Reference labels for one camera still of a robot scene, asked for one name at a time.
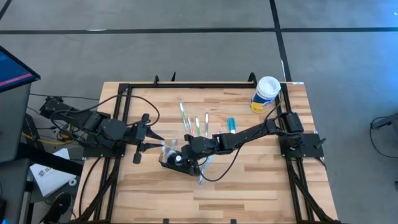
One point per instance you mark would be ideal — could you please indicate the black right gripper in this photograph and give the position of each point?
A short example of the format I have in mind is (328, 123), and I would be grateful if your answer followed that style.
(202, 146)

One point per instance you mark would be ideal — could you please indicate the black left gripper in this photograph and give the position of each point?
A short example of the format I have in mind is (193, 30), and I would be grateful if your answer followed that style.
(135, 133)

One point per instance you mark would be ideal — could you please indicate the small white-capped mouthwash bottle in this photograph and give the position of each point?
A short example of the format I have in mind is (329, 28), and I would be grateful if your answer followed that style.
(178, 158)

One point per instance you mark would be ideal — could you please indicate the clear plastic cup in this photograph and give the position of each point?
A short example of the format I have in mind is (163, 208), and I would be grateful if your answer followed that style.
(168, 151)

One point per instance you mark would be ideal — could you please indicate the orange toothbrush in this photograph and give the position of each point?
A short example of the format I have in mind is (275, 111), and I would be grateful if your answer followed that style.
(190, 126)

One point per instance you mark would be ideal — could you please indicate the green toothbrush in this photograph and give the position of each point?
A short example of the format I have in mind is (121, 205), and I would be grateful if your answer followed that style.
(197, 124)
(184, 116)

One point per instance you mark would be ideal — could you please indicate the purple toothbrush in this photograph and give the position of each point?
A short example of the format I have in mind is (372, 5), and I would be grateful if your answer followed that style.
(206, 124)

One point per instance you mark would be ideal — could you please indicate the large grey-capped mouthwash bottle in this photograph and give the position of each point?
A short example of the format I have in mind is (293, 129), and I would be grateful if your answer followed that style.
(231, 125)

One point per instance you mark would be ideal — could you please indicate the yellow blue disinfecting wipes canister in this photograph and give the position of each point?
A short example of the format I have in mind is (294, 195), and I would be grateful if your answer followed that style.
(265, 93)

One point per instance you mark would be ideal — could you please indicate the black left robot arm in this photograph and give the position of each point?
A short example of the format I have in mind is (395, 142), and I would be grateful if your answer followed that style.
(102, 127)

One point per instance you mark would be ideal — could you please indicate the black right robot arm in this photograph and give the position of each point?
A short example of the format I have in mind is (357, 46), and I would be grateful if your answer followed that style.
(258, 133)

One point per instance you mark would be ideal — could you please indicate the white tape roll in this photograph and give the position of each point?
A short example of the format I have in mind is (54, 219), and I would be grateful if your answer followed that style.
(73, 182)

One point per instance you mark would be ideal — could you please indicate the black furniture beam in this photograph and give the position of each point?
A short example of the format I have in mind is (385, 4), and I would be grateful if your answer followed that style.
(49, 160)

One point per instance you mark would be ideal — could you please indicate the white paper sheet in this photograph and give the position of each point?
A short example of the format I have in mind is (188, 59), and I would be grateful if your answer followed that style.
(49, 177)

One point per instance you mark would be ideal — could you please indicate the person's foot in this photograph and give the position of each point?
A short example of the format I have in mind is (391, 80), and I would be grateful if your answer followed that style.
(57, 207)

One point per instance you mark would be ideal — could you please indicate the grey cabinet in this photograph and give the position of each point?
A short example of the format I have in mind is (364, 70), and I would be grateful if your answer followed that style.
(12, 124)

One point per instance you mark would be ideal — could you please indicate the monitor with blue screen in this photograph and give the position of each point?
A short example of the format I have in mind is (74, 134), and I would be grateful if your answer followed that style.
(12, 70)

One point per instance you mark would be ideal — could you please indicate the grey furniture leg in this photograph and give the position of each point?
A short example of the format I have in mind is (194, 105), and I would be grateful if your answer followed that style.
(387, 119)

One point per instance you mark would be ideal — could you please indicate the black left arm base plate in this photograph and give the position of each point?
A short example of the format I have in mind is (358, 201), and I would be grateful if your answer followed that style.
(102, 152)

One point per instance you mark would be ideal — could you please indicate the black table frame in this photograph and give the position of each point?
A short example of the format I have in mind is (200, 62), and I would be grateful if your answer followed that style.
(202, 85)

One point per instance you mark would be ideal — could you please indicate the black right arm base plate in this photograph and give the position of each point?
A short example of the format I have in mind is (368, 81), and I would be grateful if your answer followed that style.
(311, 151)

